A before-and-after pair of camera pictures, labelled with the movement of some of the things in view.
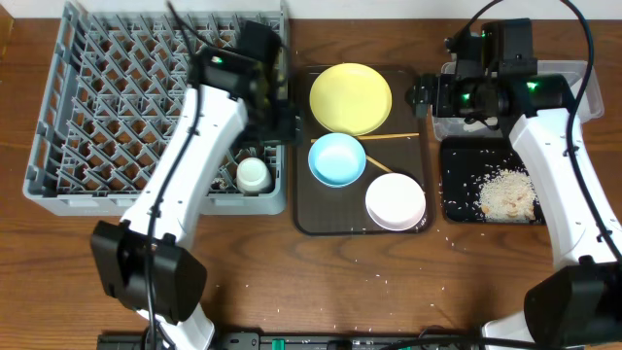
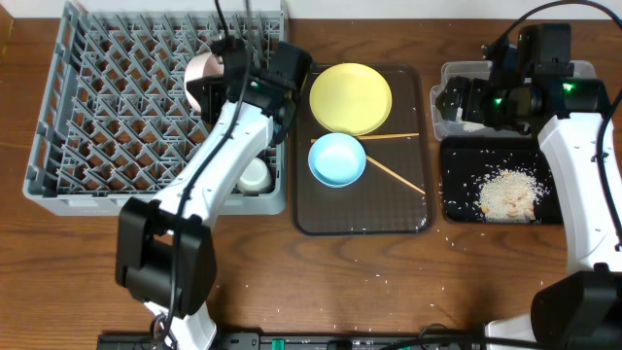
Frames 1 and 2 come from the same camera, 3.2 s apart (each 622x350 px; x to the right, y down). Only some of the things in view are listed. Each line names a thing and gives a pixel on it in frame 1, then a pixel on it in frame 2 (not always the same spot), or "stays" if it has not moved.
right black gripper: (444, 85) → (475, 89)
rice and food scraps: (508, 196) stays
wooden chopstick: (379, 136) stays
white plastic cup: (253, 177) stays
